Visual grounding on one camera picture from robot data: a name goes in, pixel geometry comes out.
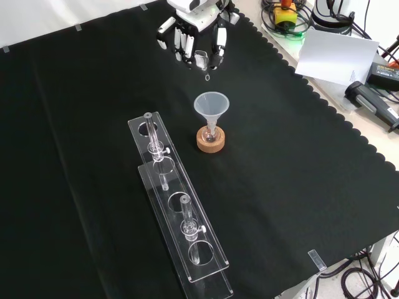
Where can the yellow stop button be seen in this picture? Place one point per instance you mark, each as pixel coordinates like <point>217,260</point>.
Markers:
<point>285,17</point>

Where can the black tripod leg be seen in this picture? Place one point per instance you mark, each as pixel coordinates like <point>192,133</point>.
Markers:
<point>391,48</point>

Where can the small glass round-bottom flask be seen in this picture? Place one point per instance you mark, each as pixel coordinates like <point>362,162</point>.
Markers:
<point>205,134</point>

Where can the pale board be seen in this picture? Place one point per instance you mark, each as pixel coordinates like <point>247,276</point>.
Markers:
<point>336,56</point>

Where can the black bench cloth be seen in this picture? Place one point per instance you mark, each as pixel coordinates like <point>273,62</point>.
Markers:
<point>280,187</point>

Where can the black handheld device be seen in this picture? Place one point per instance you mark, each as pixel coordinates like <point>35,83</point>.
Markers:
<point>364,96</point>

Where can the clear acrylic funnel stand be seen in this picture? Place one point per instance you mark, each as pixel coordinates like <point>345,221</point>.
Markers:
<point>179,183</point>

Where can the translucent plastic funnel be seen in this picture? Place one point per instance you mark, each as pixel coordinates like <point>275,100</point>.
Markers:
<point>212,109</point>

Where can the clear plastic clip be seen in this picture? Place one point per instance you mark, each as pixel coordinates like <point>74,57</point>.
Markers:
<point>317,259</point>

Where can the clear tape strip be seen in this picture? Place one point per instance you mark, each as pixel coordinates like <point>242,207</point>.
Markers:
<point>79,27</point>
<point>6,49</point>
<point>142,6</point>

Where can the black power adapter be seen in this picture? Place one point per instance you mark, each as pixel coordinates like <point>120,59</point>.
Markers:
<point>385,74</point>

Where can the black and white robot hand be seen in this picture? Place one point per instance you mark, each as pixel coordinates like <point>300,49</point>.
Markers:
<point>196,18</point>

